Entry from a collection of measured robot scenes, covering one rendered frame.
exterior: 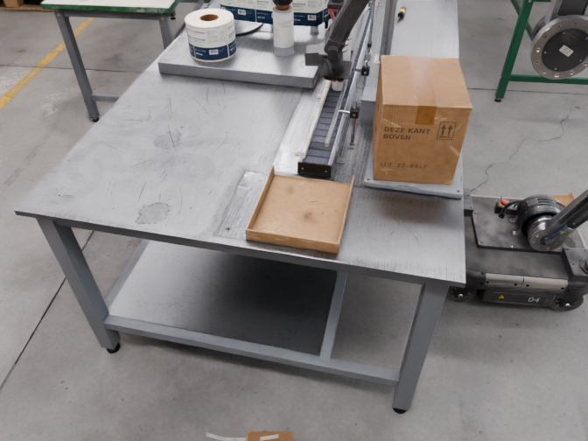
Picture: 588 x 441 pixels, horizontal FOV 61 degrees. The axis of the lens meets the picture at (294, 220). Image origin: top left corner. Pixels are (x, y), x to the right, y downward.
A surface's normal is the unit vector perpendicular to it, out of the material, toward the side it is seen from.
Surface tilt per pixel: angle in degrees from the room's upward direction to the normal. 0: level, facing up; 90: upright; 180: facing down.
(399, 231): 0
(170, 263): 0
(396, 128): 90
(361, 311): 0
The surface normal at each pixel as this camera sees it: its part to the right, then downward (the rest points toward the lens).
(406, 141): -0.11, 0.69
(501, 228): -0.01, -0.73
